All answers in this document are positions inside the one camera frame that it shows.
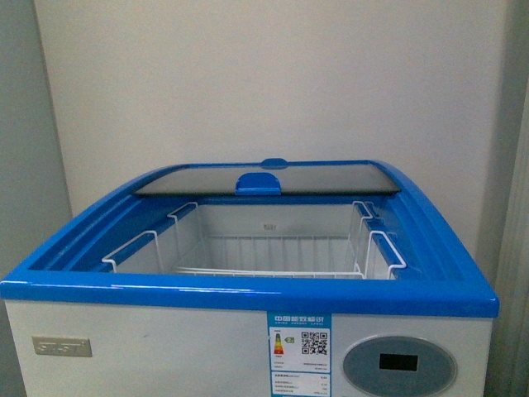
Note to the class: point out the white chest freezer blue rim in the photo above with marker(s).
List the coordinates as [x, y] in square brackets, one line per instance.
[83, 330]

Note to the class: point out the glass sliding freezer lid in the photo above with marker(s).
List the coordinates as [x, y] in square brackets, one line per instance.
[274, 177]

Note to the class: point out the white ribbed curtain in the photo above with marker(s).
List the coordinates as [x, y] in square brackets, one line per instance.
[508, 367]

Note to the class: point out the white wire freezer basket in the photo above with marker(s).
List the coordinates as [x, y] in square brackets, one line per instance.
[309, 241]

